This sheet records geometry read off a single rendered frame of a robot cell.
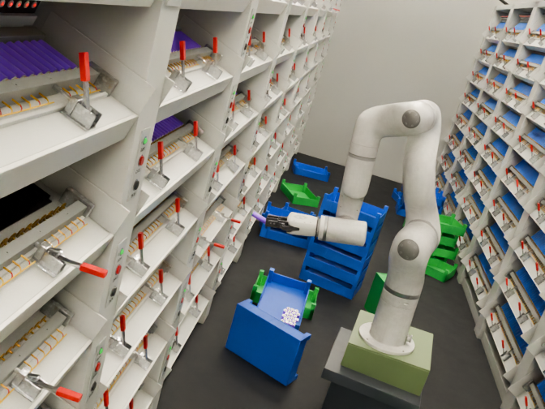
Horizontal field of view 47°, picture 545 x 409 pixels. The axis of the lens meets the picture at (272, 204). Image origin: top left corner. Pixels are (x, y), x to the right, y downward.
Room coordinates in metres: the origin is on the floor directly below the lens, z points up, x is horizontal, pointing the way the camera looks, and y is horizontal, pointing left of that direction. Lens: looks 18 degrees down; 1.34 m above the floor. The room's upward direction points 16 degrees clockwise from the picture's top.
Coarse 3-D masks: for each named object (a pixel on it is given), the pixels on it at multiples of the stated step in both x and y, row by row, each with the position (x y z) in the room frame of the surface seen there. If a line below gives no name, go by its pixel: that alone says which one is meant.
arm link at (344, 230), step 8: (344, 216) 2.06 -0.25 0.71; (328, 224) 1.98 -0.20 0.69; (336, 224) 1.98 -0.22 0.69; (344, 224) 1.98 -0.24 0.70; (352, 224) 1.98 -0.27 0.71; (360, 224) 1.99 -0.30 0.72; (328, 232) 1.97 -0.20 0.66; (336, 232) 1.97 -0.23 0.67; (344, 232) 1.97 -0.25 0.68; (352, 232) 1.96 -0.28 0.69; (360, 232) 1.96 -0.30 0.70; (328, 240) 1.98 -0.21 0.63; (336, 240) 1.97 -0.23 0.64; (344, 240) 1.97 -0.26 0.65; (352, 240) 1.97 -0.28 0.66; (360, 240) 1.96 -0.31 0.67
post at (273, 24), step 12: (264, 24) 2.34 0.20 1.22; (276, 24) 2.34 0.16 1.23; (276, 36) 2.33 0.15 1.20; (276, 60) 2.42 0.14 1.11; (264, 72) 2.34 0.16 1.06; (252, 84) 2.34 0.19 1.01; (264, 84) 2.33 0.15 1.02; (252, 132) 2.33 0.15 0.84; (240, 180) 2.33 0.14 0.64; (228, 192) 2.34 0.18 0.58; (228, 228) 2.33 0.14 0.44; (216, 276) 2.34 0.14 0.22; (204, 312) 2.33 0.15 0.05
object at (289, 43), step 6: (288, 36) 2.87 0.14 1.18; (282, 42) 2.91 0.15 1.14; (288, 42) 3.03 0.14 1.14; (294, 42) 3.03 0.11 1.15; (300, 42) 3.03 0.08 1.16; (282, 48) 2.43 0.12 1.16; (288, 48) 2.86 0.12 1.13; (294, 48) 3.03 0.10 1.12; (282, 54) 2.62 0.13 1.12; (288, 54) 2.82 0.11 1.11; (282, 60) 2.74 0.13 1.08
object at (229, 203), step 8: (224, 192) 2.33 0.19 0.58; (224, 200) 2.32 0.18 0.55; (232, 200) 2.33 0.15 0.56; (224, 208) 2.31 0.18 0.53; (232, 208) 2.33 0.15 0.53; (216, 224) 2.13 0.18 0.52; (208, 232) 2.03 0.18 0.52; (216, 232) 2.07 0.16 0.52; (208, 240) 1.98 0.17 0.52; (200, 248) 1.89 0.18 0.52
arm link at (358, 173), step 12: (348, 156) 2.00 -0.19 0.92; (348, 168) 1.98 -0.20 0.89; (360, 168) 1.97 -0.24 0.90; (372, 168) 1.99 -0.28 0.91; (348, 180) 1.98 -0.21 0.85; (360, 180) 1.97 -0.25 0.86; (348, 192) 1.97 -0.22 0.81; (360, 192) 1.97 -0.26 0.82; (348, 204) 2.07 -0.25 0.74; (360, 204) 2.08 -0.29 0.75; (336, 216) 2.09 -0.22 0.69; (348, 216) 2.06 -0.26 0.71
